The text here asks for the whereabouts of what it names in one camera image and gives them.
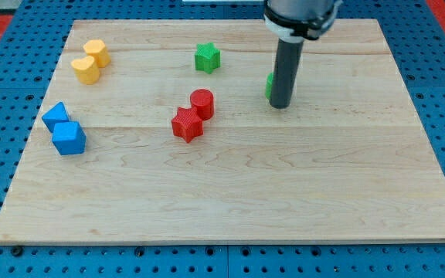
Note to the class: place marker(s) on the green star block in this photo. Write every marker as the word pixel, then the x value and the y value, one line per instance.
pixel 207 57

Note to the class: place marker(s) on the blue triangle block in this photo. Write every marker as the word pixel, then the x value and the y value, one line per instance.
pixel 57 114

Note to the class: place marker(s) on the wooden board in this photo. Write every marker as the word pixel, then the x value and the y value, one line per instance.
pixel 348 162

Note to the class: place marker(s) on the blue cube block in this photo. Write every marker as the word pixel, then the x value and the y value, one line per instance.
pixel 69 138

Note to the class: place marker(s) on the yellow hexagon block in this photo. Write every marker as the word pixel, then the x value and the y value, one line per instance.
pixel 98 50

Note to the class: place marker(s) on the green cylinder block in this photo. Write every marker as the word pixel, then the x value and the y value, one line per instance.
pixel 269 85

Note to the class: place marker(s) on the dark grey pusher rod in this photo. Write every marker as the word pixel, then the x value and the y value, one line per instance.
pixel 284 73

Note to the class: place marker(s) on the red cylinder block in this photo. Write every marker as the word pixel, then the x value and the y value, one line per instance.
pixel 203 101

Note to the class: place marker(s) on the yellow heart block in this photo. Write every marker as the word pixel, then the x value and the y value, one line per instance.
pixel 86 70

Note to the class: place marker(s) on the red star block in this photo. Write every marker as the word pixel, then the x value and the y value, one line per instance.
pixel 187 124

